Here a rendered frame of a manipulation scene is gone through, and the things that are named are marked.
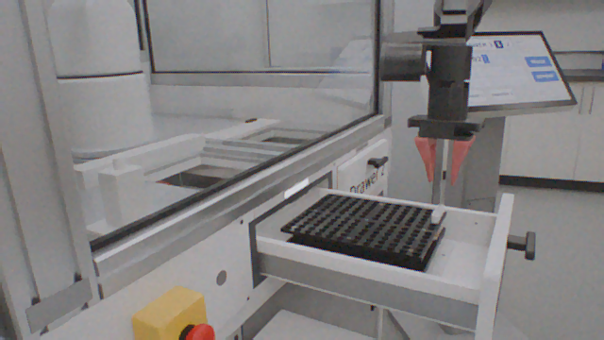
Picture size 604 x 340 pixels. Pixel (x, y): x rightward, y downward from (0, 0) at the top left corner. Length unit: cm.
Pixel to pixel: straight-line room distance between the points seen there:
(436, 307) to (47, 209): 45
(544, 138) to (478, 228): 297
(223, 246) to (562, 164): 340
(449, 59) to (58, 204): 50
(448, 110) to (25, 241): 52
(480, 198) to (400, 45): 109
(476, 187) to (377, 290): 108
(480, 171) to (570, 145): 221
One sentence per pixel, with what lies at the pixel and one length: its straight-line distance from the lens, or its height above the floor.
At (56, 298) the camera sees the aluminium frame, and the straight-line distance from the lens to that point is 44.
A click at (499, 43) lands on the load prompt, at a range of 163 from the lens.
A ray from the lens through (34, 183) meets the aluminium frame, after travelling 40.
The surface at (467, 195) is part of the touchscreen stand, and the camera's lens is 161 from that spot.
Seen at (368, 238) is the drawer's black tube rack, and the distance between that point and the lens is 64.
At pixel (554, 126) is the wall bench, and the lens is 372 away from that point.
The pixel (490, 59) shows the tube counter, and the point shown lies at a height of 111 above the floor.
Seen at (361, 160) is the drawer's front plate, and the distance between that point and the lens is 96.
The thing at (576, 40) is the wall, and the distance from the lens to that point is 432.
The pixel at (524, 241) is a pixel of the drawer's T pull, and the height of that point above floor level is 91.
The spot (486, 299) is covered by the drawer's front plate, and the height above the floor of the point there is 90.
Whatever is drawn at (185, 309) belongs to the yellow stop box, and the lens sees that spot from 49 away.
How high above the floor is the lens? 118
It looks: 17 degrees down
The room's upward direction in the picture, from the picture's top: 2 degrees counter-clockwise
